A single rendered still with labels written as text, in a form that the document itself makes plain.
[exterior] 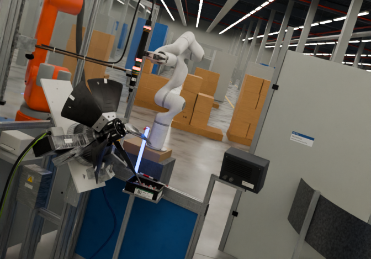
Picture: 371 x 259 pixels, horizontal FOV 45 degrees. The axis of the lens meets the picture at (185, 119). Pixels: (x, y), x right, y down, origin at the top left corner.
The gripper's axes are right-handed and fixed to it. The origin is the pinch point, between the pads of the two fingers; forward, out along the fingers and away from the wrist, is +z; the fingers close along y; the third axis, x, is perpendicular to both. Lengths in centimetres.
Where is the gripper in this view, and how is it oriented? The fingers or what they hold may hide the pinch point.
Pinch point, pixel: (148, 54)
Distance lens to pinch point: 274.8
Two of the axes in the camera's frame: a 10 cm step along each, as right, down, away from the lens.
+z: -4.1, 0.2, -9.1
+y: -8.7, -3.1, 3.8
